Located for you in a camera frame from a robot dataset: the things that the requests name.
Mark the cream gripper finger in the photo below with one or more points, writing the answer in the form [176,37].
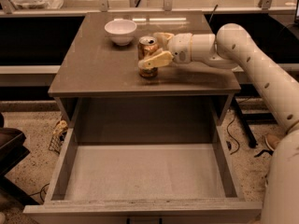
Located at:
[163,39]
[159,58]

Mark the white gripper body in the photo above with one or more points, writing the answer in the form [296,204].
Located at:
[180,48]

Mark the orange soda can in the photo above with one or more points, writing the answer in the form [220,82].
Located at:
[147,45]

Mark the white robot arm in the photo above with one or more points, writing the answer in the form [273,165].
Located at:
[232,46]

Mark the grey cabinet with top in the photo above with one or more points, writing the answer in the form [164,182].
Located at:
[108,100]

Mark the open grey top drawer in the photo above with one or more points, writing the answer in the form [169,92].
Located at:
[150,160]

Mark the white ceramic bowl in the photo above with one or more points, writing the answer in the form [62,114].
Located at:
[121,32]

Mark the tan shoe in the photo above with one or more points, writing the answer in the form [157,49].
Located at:
[271,141]

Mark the dark chair at left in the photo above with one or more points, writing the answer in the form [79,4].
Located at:
[12,152]

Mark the small wire basket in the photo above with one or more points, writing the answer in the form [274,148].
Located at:
[58,136]

